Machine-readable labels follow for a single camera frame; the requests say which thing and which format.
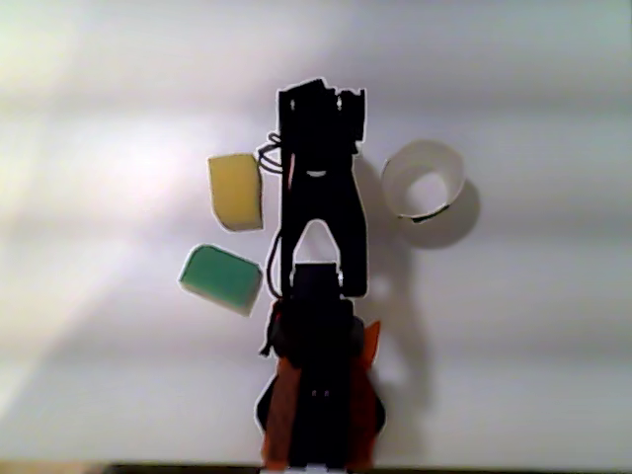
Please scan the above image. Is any yellow and white sponge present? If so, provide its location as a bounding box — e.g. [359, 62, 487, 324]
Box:
[206, 152, 265, 234]

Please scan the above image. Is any white cup with green tape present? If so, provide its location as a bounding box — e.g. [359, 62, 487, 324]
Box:
[380, 138, 468, 224]

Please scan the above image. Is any green and white sponge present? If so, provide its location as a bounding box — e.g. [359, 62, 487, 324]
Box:
[176, 242, 264, 318]

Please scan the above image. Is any orange tape strip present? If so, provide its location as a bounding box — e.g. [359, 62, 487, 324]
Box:
[260, 357, 303, 471]
[353, 319, 385, 468]

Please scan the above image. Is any thin black cable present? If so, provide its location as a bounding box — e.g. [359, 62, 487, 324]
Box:
[253, 129, 288, 175]

